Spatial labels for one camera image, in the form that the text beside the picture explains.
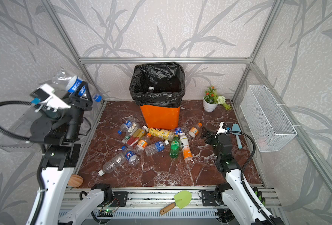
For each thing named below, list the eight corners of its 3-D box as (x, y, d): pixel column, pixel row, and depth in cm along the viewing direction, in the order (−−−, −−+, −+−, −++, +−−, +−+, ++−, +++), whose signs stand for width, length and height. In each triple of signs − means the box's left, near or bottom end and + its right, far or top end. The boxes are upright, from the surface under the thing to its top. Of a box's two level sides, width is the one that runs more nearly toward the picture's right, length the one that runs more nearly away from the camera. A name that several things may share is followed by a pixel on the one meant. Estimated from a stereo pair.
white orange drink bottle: (184, 161, 89) (185, 158, 85) (178, 137, 101) (178, 133, 96) (192, 160, 90) (193, 157, 85) (185, 135, 101) (185, 131, 97)
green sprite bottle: (170, 158, 90) (169, 155, 86) (170, 137, 100) (170, 133, 96) (180, 158, 90) (180, 155, 86) (179, 137, 100) (180, 133, 96)
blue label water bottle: (146, 157, 90) (145, 153, 86) (145, 148, 94) (143, 144, 90) (170, 151, 93) (169, 147, 89) (167, 142, 97) (167, 138, 93)
